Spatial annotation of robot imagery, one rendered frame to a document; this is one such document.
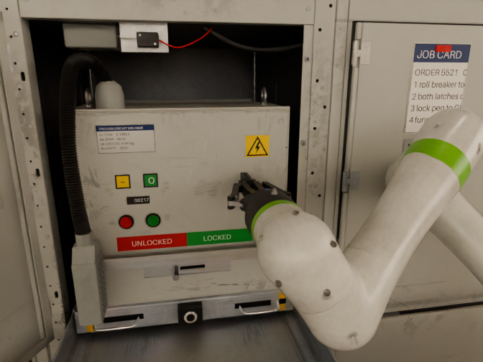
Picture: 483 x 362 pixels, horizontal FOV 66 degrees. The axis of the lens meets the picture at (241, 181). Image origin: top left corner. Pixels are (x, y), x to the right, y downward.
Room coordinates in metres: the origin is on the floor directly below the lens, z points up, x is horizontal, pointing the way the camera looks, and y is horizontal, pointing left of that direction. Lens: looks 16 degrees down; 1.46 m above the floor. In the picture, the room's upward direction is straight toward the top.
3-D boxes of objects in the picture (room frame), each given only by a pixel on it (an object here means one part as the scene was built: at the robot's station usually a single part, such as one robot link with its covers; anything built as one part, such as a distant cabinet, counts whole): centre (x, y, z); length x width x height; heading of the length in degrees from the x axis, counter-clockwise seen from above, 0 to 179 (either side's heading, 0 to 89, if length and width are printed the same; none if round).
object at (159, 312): (0.83, 0.13, 0.89); 0.54 x 0.05 x 0.06; 100
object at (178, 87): (1.22, 0.20, 1.18); 0.78 x 0.69 x 0.79; 10
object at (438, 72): (0.92, -0.47, 1.43); 0.15 x 0.01 x 0.21; 100
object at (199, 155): (0.82, 0.13, 1.15); 0.48 x 0.01 x 0.48; 100
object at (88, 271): (0.71, 0.32, 1.04); 0.08 x 0.05 x 0.17; 10
